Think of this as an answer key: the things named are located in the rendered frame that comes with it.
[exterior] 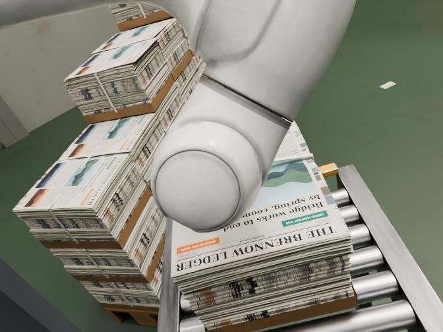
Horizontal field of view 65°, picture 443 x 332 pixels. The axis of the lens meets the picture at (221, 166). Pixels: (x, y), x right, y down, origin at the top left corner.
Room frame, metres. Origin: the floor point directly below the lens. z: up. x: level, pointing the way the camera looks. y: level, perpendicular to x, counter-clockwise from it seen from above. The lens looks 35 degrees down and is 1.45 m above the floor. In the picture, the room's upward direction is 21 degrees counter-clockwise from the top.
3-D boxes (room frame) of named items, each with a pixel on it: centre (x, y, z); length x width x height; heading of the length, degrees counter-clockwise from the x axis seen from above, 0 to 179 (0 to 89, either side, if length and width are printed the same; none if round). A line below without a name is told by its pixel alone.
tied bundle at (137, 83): (1.66, 0.30, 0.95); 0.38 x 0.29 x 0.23; 65
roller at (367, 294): (0.40, -0.01, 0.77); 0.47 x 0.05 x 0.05; 81
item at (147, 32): (1.93, 0.18, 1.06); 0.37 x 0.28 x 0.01; 62
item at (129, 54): (1.65, 0.28, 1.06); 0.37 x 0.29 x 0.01; 65
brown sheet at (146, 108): (1.65, 0.30, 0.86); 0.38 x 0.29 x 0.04; 65
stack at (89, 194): (1.54, 0.35, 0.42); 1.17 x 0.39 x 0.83; 153
